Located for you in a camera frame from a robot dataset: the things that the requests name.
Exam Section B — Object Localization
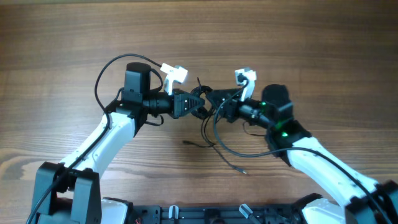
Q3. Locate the camera black cable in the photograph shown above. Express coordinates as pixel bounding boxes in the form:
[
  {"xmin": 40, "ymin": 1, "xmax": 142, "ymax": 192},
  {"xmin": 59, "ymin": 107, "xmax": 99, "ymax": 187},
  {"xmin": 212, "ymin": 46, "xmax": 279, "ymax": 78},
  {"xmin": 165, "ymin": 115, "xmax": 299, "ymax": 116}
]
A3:
[
  {"xmin": 27, "ymin": 53, "xmax": 164, "ymax": 224},
  {"xmin": 212, "ymin": 79, "xmax": 392, "ymax": 224}
]

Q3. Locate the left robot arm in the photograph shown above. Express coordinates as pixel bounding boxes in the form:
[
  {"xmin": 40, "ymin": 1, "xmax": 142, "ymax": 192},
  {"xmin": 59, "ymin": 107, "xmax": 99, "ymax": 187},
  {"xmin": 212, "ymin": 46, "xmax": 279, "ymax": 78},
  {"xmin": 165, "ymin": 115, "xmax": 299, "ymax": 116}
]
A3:
[{"xmin": 27, "ymin": 62, "xmax": 204, "ymax": 223}]

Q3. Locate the black usb cable bundle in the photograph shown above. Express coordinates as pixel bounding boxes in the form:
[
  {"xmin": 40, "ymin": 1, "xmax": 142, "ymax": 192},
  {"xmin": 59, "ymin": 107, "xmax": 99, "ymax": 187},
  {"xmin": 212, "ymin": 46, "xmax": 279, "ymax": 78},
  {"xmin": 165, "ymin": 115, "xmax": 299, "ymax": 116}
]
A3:
[{"xmin": 182, "ymin": 77, "xmax": 249, "ymax": 175}]

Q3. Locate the left camera black cable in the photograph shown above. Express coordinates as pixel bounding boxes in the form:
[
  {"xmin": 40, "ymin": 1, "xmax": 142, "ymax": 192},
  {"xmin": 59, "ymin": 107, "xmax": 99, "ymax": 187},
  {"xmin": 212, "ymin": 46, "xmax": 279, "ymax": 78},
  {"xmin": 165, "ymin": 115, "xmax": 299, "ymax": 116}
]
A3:
[{"xmin": 27, "ymin": 53, "xmax": 164, "ymax": 224}]

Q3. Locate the right camera black cable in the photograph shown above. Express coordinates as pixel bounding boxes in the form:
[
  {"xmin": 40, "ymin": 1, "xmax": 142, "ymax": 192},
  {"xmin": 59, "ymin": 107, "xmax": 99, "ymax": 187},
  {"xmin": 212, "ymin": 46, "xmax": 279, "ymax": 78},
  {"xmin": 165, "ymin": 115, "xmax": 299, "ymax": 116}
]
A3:
[{"xmin": 212, "ymin": 79, "xmax": 392, "ymax": 224}]

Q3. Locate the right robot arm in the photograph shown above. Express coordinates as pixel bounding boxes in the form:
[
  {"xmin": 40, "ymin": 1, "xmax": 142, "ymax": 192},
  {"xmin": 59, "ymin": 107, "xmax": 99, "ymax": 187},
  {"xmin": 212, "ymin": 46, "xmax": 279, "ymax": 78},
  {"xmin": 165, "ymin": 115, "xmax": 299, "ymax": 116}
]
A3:
[{"xmin": 206, "ymin": 84, "xmax": 397, "ymax": 223}]

